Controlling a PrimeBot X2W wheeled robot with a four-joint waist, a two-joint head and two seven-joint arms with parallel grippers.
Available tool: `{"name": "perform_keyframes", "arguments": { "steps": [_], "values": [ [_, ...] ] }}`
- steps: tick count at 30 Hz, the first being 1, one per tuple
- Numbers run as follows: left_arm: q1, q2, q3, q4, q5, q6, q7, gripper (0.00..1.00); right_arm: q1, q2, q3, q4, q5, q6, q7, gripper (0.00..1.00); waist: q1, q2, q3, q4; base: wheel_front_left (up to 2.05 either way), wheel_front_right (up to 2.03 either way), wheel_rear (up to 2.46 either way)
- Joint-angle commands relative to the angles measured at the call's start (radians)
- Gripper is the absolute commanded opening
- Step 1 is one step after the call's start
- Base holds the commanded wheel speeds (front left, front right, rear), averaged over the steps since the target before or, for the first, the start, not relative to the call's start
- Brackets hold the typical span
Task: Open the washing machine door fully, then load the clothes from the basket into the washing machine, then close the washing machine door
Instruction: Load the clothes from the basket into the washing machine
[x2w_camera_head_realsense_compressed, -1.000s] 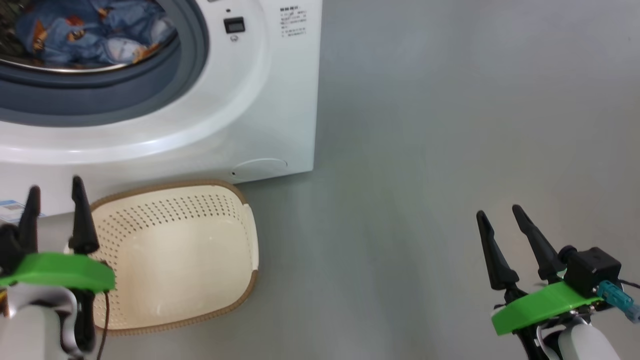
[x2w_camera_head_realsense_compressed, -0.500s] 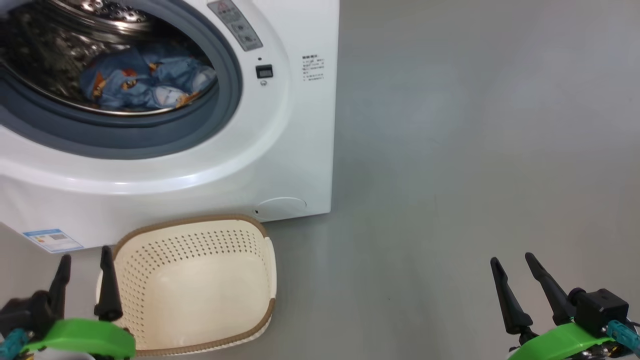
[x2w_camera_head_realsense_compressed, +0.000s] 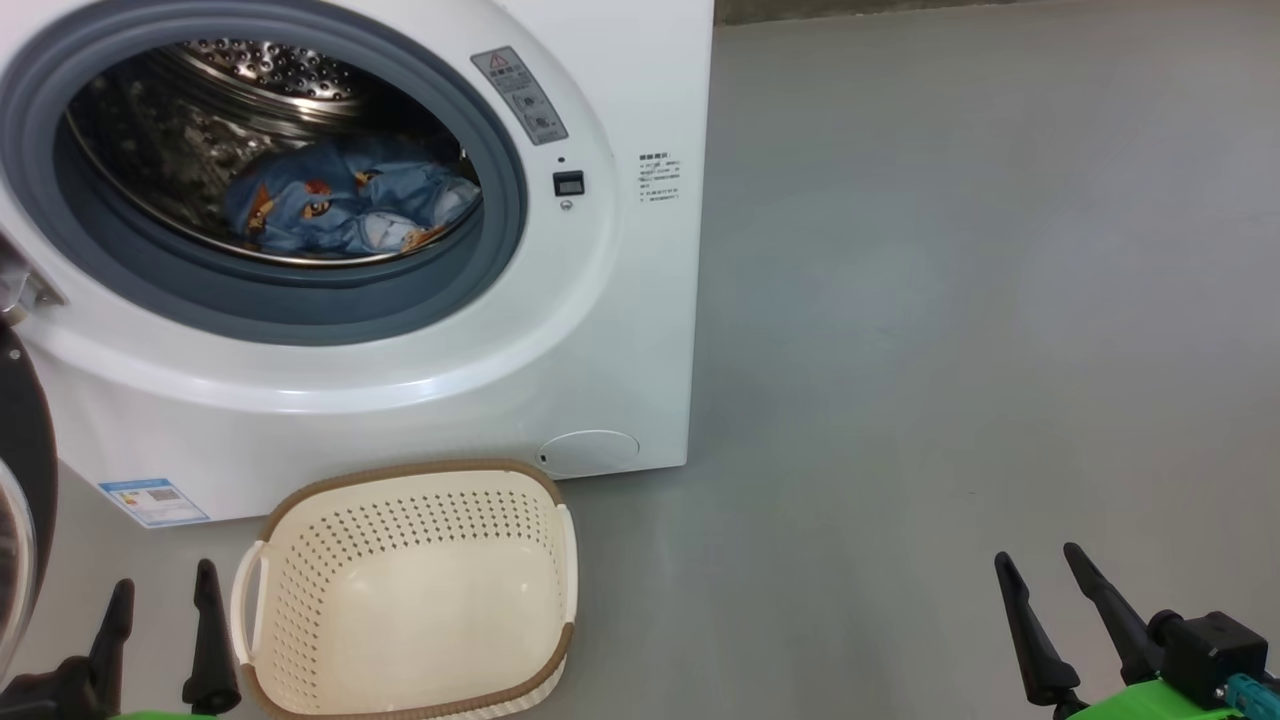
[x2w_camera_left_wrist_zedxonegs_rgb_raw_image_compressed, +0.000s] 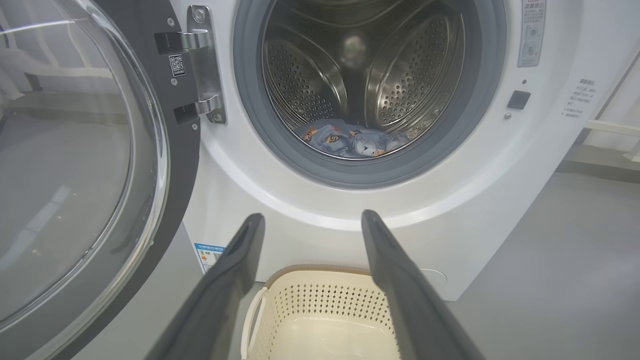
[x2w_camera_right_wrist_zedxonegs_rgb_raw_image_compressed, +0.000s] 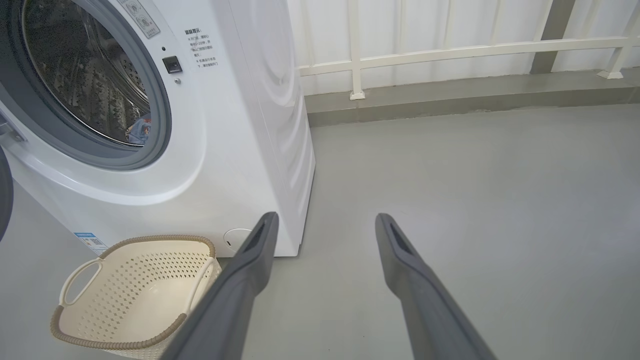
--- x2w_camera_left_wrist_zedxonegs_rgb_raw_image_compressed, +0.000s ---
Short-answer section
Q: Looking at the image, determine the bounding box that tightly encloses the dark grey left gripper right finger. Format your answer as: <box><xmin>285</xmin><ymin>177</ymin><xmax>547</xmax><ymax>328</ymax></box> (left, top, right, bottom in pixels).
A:
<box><xmin>360</xmin><ymin>209</ymin><xmax>487</xmax><ymax>360</ymax></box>

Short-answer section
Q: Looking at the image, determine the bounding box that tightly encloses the steel perforated drum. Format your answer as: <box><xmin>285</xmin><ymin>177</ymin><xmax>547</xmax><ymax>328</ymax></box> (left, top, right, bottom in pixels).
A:
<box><xmin>260</xmin><ymin>0</ymin><xmax>467</xmax><ymax>162</ymax></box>

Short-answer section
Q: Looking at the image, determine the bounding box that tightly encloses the white front-load washing machine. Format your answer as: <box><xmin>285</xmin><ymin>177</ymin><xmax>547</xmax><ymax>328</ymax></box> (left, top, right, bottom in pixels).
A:
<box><xmin>170</xmin><ymin>0</ymin><xmax>640</xmax><ymax>303</ymax></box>

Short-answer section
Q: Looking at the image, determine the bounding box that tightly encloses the dark grey round glass door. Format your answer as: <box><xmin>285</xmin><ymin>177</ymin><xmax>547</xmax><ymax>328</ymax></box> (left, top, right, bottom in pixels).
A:
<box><xmin>0</xmin><ymin>0</ymin><xmax>202</xmax><ymax>360</ymax></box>

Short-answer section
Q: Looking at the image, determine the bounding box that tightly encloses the blue energy label sticker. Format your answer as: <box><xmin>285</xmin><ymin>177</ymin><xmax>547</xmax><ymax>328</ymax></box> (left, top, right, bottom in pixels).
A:
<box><xmin>193</xmin><ymin>243</ymin><xmax>226</xmax><ymax>274</ymax></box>

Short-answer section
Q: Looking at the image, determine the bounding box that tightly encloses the white warning label sticker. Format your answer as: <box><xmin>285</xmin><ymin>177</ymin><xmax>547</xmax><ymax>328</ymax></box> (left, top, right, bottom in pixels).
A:
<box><xmin>517</xmin><ymin>0</ymin><xmax>547</xmax><ymax>68</ymax></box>

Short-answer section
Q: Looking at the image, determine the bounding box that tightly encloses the cream perforated laundry basket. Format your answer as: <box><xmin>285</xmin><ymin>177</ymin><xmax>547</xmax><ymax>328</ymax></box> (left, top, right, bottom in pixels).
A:
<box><xmin>240</xmin><ymin>264</ymin><xmax>402</xmax><ymax>360</ymax></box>

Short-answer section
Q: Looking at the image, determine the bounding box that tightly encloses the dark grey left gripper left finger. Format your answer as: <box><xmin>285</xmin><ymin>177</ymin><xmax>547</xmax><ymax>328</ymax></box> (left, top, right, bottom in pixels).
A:
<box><xmin>145</xmin><ymin>213</ymin><xmax>266</xmax><ymax>360</ymax></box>

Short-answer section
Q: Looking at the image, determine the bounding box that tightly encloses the chrome door hinge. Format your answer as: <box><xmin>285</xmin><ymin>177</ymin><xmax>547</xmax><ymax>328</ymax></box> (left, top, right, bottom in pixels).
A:
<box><xmin>177</xmin><ymin>4</ymin><xmax>228</xmax><ymax>126</ymax></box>

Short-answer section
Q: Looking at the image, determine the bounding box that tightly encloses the white metal railing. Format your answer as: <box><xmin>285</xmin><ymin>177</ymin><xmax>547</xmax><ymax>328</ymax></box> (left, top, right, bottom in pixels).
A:
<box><xmin>582</xmin><ymin>50</ymin><xmax>640</xmax><ymax>163</ymax></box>

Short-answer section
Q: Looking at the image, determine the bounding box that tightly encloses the blue patterned garment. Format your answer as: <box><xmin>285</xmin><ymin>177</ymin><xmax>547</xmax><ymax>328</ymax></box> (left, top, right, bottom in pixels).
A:
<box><xmin>294</xmin><ymin>118</ymin><xmax>413</xmax><ymax>160</ymax></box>

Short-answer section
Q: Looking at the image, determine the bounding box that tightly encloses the black text instruction sticker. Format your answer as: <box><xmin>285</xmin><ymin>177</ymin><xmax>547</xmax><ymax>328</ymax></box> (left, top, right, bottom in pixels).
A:
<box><xmin>562</xmin><ymin>77</ymin><xmax>599</xmax><ymax>119</ymax></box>

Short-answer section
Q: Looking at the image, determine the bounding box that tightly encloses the round white filter cover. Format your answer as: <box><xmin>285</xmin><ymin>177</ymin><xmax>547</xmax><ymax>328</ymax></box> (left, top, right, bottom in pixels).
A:
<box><xmin>420</xmin><ymin>268</ymin><xmax>449</xmax><ymax>292</ymax></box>

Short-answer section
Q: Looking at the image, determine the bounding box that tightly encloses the grey rubber door gasket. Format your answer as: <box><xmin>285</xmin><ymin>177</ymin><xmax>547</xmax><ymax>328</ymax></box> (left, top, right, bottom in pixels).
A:
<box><xmin>232</xmin><ymin>0</ymin><xmax>508</xmax><ymax>190</ymax></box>

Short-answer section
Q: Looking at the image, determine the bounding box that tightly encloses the black door latch socket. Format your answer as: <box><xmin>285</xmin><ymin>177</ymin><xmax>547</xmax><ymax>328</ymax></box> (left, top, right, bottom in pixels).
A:
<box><xmin>507</xmin><ymin>90</ymin><xmax>532</xmax><ymax>111</ymax></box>

